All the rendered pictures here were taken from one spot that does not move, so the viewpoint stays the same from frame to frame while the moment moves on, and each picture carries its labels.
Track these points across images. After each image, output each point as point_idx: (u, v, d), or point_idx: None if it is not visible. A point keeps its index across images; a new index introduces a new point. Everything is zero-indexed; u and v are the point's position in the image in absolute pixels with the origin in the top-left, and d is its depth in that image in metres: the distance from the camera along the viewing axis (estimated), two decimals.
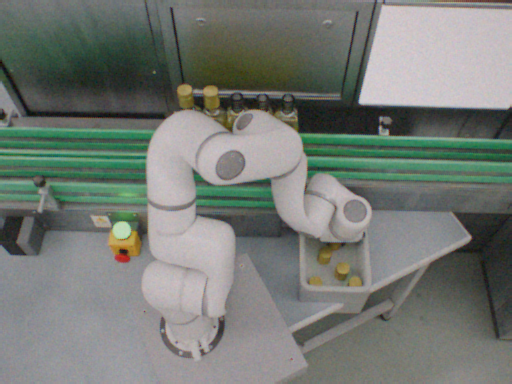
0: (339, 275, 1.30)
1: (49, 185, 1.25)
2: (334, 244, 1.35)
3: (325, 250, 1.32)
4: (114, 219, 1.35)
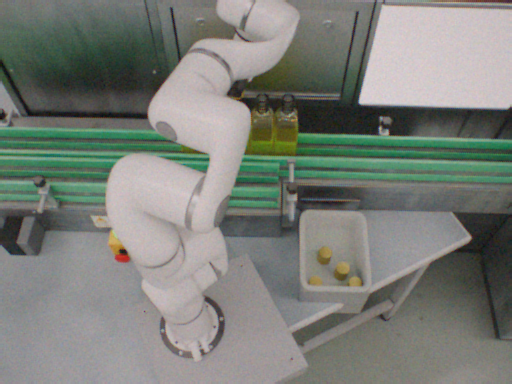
0: (339, 275, 1.30)
1: (49, 185, 1.25)
2: None
3: (325, 250, 1.32)
4: None
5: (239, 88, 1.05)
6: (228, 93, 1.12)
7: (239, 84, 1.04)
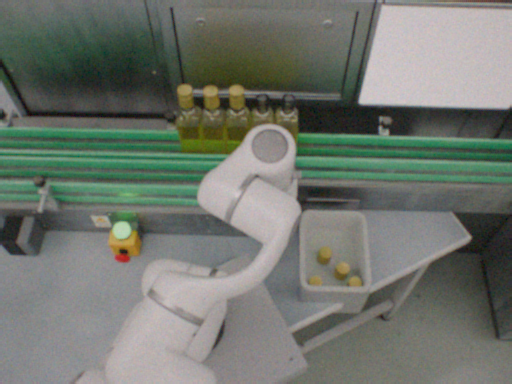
0: (339, 275, 1.30)
1: (49, 185, 1.25)
2: (243, 95, 1.15)
3: (325, 250, 1.32)
4: (114, 219, 1.35)
5: None
6: None
7: None
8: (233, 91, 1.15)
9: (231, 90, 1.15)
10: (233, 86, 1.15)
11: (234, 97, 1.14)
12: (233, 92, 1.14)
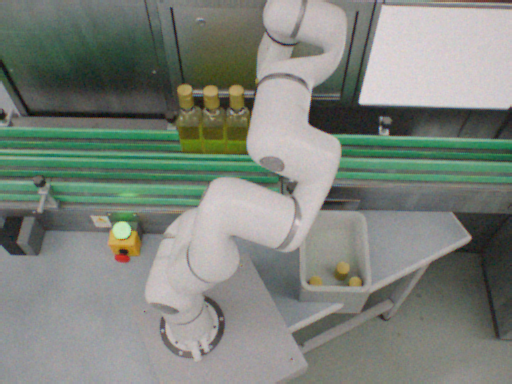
0: (339, 275, 1.30)
1: (49, 185, 1.25)
2: (243, 95, 1.15)
3: None
4: (114, 219, 1.35)
5: None
6: (255, 94, 1.12)
7: None
8: (233, 91, 1.15)
9: (231, 90, 1.15)
10: (233, 86, 1.15)
11: (234, 97, 1.14)
12: (233, 92, 1.14)
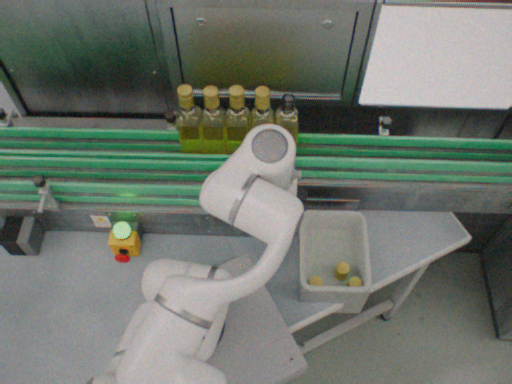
0: (339, 275, 1.30)
1: (49, 185, 1.25)
2: (243, 95, 1.15)
3: (260, 91, 1.15)
4: (114, 219, 1.35)
5: None
6: None
7: None
8: (233, 91, 1.15)
9: (231, 90, 1.15)
10: (233, 86, 1.15)
11: (234, 97, 1.14)
12: (233, 92, 1.14)
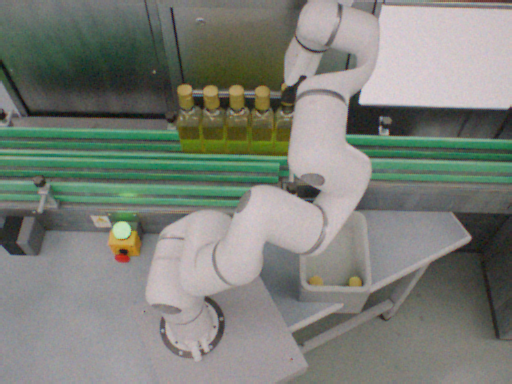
0: None
1: (49, 185, 1.25)
2: (243, 95, 1.15)
3: (260, 91, 1.15)
4: (114, 219, 1.35)
5: (296, 95, 1.06)
6: (281, 99, 1.13)
7: (296, 91, 1.05)
8: (233, 91, 1.15)
9: (231, 90, 1.15)
10: (233, 86, 1.15)
11: (234, 97, 1.14)
12: (233, 92, 1.14)
